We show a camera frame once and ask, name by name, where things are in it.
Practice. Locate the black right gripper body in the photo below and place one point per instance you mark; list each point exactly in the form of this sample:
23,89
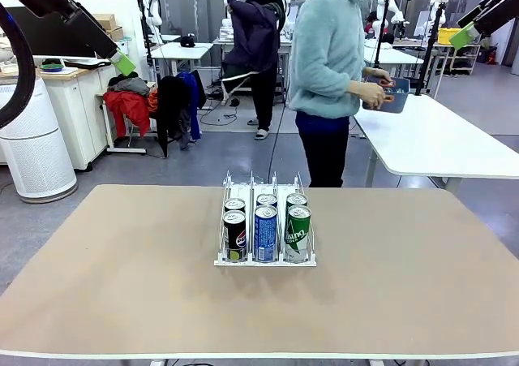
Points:
503,5

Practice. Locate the blue plastic bin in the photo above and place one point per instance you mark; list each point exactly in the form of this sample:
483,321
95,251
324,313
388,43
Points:
399,98

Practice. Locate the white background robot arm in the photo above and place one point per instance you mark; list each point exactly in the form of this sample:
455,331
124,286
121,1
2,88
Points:
385,13
150,9
436,13

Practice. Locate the person's right forearm fleece sleeve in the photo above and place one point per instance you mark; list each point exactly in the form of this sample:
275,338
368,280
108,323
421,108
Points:
332,98

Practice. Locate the person's left hand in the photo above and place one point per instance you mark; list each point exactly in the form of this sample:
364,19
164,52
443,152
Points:
379,74

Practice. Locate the person's right hand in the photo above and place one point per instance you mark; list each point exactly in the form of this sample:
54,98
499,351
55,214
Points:
374,95

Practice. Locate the yellow plastic crate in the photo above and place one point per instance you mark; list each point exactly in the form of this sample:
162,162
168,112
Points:
446,35

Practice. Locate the wooden shelf rack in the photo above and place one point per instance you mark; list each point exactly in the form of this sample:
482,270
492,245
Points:
466,57

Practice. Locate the gray garment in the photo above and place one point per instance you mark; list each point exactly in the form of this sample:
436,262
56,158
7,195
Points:
129,85

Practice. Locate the cardboard box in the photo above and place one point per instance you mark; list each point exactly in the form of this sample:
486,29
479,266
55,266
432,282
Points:
117,34
103,21

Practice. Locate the red fire extinguisher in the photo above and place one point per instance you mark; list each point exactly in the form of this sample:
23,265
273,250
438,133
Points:
490,54

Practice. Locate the black tripod stand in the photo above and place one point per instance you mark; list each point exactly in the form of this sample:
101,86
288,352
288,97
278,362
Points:
430,49

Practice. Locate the red jacket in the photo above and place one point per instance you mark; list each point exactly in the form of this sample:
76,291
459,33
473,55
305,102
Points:
127,108

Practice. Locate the black monitor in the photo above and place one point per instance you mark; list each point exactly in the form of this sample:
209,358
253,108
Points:
40,37

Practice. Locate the white cabinet with wooden top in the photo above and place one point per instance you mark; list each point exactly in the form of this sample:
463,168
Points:
77,106

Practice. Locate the black jacket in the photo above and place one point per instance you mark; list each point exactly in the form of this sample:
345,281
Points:
172,110

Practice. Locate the white background desk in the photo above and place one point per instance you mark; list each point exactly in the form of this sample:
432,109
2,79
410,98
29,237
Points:
397,57

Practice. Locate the blue dish with green content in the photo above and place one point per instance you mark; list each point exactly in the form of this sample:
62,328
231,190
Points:
52,65

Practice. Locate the blue jacket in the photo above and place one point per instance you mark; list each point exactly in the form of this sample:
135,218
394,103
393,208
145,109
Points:
196,94

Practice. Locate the thin black stand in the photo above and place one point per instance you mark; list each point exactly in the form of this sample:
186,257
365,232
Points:
378,45

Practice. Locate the small white side table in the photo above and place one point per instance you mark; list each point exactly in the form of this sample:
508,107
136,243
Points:
121,151

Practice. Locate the large white table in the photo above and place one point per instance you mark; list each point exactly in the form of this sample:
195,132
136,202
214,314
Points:
425,139

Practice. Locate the white cylindrical air purifier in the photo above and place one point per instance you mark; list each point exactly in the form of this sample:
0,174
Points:
36,159

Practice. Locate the person in dark purple jacket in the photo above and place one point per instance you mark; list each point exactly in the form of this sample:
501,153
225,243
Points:
255,37

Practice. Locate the person in light blue fleece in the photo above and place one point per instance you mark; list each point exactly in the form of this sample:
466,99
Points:
324,49

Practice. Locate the black Pepsi can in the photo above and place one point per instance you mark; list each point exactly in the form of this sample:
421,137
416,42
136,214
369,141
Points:
234,236
235,204

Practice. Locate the blue Pocari Sweat can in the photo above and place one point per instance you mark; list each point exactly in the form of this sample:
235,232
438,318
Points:
265,236
267,199

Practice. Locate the green soda can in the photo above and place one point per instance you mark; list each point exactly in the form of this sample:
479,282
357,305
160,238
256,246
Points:
298,236
297,199

